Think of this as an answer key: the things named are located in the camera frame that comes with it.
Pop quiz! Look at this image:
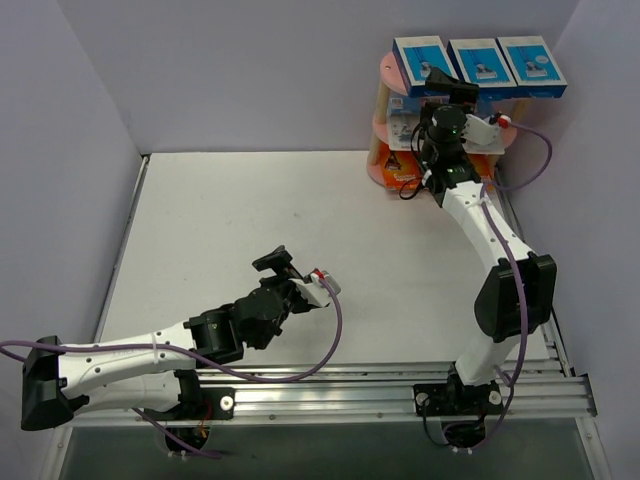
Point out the blue blister pack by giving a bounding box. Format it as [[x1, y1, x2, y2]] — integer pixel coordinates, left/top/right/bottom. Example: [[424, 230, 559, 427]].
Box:
[[461, 100, 504, 155]]

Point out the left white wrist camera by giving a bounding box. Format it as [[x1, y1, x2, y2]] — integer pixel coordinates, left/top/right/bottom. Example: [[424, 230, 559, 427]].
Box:
[[292, 269, 341, 308]]

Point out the aluminium rail frame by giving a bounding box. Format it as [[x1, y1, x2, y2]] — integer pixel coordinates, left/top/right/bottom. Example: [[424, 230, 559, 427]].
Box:
[[43, 152, 611, 479]]

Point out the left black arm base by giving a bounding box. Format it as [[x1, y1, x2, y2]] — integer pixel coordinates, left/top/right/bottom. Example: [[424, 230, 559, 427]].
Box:
[[134, 387, 236, 460]]

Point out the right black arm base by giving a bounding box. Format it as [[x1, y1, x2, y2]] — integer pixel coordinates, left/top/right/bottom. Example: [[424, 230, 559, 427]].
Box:
[[412, 382, 504, 451]]

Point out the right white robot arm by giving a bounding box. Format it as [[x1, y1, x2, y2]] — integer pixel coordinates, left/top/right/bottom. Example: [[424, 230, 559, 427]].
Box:
[[414, 67, 557, 413]]

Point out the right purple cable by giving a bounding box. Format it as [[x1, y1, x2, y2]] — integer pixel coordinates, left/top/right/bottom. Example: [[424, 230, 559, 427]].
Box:
[[444, 122, 554, 451]]

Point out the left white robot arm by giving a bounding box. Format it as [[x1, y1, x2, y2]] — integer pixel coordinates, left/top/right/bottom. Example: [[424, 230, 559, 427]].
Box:
[[20, 246, 331, 431]]

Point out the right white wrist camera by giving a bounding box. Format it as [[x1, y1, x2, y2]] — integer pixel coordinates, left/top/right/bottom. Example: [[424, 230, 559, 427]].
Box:
[[461, 114, 517, 154]]

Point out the white blue Harry's box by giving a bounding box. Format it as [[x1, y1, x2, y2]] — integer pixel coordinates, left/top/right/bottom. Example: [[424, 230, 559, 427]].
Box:
[[496, 36, 567, 99]]

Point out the grey Harry's box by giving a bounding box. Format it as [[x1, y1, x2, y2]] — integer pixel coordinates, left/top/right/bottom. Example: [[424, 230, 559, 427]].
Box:
[[447, 38, 517, 101], [392, 36, 458, 98]]

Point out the orange Gillette box front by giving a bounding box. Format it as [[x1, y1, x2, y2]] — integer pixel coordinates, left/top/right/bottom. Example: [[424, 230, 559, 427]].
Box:
[[469, 154, 496, 192]]

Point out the orange gillette box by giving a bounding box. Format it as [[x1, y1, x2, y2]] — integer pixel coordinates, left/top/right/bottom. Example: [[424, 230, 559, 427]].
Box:
[[469, 154, 496, 192], [378, 143, 422, 197]]

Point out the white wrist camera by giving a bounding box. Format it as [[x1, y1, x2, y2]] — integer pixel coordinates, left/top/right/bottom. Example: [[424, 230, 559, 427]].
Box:
[[292, 269, 341, 308], [461, 114, 517, 154]]

